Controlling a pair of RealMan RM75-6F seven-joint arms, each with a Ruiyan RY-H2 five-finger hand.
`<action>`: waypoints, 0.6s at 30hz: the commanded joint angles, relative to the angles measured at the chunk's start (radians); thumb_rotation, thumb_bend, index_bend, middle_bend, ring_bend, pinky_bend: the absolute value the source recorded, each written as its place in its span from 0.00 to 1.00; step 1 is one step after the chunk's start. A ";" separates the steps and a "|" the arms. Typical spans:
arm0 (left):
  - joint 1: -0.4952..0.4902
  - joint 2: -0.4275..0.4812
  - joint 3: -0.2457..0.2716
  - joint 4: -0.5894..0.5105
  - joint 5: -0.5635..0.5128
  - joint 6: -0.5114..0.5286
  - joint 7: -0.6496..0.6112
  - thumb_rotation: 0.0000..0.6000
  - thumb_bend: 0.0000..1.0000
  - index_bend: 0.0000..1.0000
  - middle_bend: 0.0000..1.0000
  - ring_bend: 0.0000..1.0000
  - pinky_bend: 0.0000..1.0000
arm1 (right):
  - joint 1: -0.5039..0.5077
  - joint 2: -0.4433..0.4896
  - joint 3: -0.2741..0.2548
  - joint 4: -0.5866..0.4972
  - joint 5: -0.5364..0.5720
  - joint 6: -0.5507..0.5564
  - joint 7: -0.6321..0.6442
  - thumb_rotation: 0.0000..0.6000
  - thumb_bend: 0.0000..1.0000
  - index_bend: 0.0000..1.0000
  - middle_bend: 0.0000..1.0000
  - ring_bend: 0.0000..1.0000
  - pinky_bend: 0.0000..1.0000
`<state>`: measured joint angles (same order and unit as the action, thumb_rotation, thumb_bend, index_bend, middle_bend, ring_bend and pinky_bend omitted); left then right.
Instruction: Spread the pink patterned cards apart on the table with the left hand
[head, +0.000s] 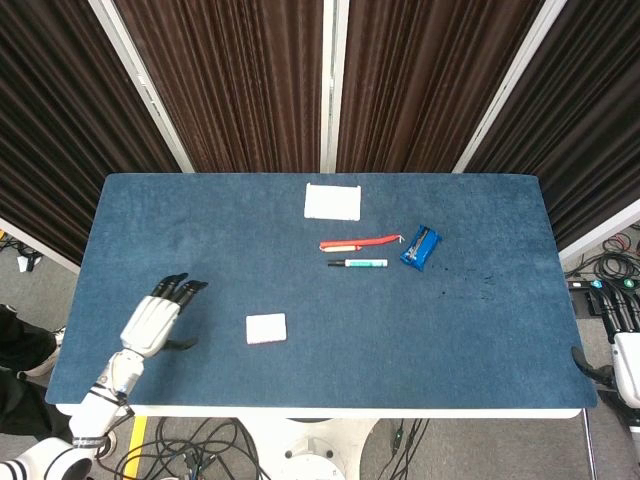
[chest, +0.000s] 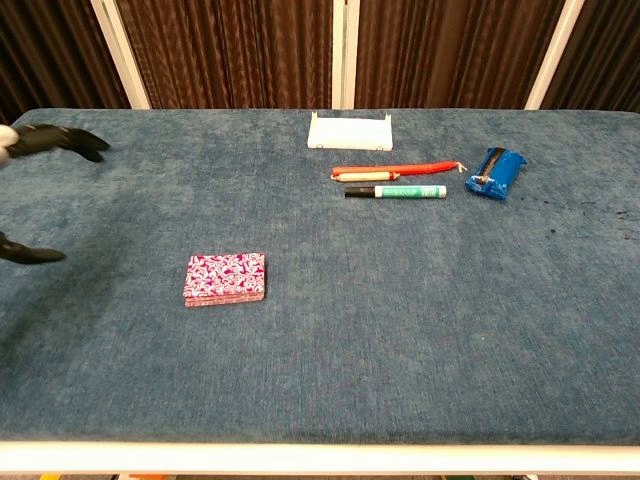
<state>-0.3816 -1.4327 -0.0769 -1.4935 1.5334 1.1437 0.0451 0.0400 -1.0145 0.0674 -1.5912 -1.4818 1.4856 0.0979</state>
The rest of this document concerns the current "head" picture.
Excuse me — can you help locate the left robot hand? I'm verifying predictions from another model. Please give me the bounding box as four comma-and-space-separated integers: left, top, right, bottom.
121, 272, 209, 359

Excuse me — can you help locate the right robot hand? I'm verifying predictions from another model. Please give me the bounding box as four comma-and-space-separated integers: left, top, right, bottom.
571, 284, 640, 396

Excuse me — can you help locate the power strip with green buttons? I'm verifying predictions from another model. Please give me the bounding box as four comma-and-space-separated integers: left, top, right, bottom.
567, 278, 640, 292

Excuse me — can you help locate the grey metal table leg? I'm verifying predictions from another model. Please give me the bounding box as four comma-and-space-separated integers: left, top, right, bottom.
581, 408, 598, 480

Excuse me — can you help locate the yellow floor tape strip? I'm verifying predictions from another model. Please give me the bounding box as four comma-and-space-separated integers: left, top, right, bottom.
122, 415, 150, 480

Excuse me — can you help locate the person leg in black trousers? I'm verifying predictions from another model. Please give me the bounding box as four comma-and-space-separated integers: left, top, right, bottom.
0, 303, 67, 381

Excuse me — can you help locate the blue fabric table cover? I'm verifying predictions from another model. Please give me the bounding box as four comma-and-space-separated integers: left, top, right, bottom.
44, 172, 600, 409

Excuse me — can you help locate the brown pleated curtain panel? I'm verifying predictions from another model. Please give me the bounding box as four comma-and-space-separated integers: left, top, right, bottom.
464, 0, 640, 251
113, 0, 326, 174
335, 0, 545, 174
0, 0, 182, 266

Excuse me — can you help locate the white plastic tray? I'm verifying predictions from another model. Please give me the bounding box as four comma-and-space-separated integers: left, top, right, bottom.
303, 182, 363, 222

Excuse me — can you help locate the green whiteboard marker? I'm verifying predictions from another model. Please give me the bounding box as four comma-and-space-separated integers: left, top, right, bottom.
327, 258, 389, 269

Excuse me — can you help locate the blue snack packet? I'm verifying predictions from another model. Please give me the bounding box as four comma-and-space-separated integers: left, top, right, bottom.
399, 224, 445, 273

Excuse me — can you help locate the black floor cable bundle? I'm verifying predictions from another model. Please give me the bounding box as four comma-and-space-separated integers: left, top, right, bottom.
564, 224, 640, 281
94, 417, 269, 480

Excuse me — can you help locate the white frame bar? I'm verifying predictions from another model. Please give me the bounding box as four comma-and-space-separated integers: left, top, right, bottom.
0, 216, 82, 275
558, 198, 640, 262

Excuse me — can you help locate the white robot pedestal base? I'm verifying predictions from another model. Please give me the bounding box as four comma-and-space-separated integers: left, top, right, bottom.
247, 417, 377, 480

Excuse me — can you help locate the white frame post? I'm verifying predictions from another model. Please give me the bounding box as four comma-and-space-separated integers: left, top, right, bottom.
452, 0, 569, 174
88, 0, 195, 174
319, 0, 350, 174

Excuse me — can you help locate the black cable with inline box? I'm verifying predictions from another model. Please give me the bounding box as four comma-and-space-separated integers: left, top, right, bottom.
387, 417, 432, 480

